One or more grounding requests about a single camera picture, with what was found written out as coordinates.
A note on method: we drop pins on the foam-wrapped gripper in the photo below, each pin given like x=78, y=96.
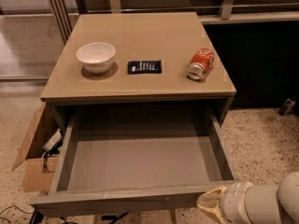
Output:
x=235, y=202

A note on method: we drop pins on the grey top drawer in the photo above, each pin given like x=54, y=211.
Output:
x=115, y=165

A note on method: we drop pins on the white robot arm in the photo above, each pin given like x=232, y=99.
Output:
x=246, y=203

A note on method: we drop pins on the beige drawer cabinet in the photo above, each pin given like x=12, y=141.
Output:
x=172, y=38

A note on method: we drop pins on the small dark floor object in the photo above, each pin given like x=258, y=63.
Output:
x=287, y=107

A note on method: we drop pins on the orange soda can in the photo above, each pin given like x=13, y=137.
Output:
x=200, y=64

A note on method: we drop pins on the dark blue snack packet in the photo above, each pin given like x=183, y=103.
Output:
x=144, y=67

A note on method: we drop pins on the grey device in box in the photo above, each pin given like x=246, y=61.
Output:
x=53, y=141

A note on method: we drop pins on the open cardboard box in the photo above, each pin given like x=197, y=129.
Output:
x=39, y=170

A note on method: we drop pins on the white ceramic bowl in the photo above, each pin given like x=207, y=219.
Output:
x=96, y=57

